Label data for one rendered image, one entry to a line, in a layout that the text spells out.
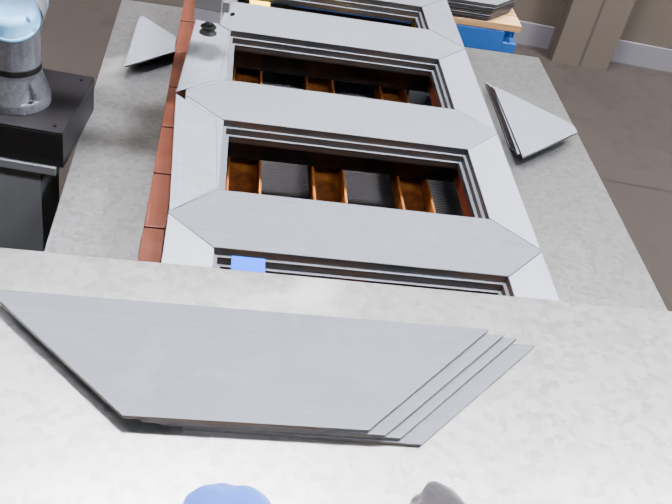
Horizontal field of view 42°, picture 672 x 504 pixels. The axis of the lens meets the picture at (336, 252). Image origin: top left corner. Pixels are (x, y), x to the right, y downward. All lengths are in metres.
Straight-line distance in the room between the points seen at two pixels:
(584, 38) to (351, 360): 3.80
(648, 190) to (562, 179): 1.71
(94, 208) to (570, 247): 1.06
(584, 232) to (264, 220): 0.81
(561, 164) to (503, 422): 1.28
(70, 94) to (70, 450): 1.28
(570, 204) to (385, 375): 1.16
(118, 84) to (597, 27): 2.96
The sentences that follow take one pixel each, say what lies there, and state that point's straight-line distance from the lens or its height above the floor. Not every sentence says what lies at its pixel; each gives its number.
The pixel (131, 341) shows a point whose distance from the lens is 1.12.
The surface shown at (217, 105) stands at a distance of 2.01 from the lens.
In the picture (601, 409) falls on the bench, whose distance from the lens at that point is 1.25.
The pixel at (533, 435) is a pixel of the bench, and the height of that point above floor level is 1.05.
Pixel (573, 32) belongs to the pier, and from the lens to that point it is 4.78.
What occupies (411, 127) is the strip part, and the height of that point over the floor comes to 0.86.
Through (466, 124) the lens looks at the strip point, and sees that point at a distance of 2.15.
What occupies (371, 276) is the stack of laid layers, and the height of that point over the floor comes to 0.84.
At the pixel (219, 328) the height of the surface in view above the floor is 1.07.
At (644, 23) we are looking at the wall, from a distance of 5.03.
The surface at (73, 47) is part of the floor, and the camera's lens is 4.07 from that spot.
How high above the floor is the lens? 1.88
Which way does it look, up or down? 38 degrees down
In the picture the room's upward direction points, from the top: 13 degrees clockwise
